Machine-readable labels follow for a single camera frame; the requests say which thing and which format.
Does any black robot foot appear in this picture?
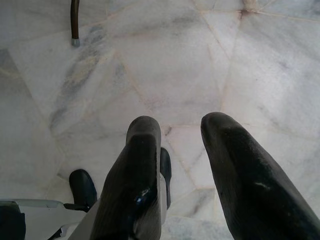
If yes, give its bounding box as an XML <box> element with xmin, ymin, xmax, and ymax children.
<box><xmin>68</xmin><ymin>169</ymin><xmax>98</xmax><ymax>213</ymax></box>
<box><xmin>159</xmin><ymin>147</ymin><xmax>173</xmax><ymax>210</ymax></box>

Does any white robot left leg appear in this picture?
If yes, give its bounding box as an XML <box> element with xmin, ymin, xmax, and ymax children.
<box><xmin>0</xmin><ymin>199</ymin><xmax>101</xmax><ymax>240</ymax></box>

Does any brown metal chair leg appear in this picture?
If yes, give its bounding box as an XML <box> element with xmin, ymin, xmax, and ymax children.
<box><xmin>70</xmin><ymin>0</ymin><xmax>82</xmax><ymax>48</ymax></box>

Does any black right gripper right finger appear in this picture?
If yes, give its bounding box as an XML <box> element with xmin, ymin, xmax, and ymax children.
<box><xmin>200</xmin><ymin>111</ymin><xmax>320</xmax><ymax>240</ymax></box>

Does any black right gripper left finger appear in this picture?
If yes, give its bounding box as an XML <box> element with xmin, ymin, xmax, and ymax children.
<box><xmin>89</xmin><ymin>115</ymin><xmax>163</xmax><ymax>240</ymax></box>

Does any black robot right foot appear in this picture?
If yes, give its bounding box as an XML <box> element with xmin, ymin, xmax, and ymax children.
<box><xmin>159</xmin><ymin>147</ymin><xmax>173</xmax><ymax>210</ymax></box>

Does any black robot left foot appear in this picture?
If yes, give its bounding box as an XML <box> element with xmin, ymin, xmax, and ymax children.
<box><xmin>68</xmin><ymin>169</ymin><xmax>98</xmax><ymax>213</ymax></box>

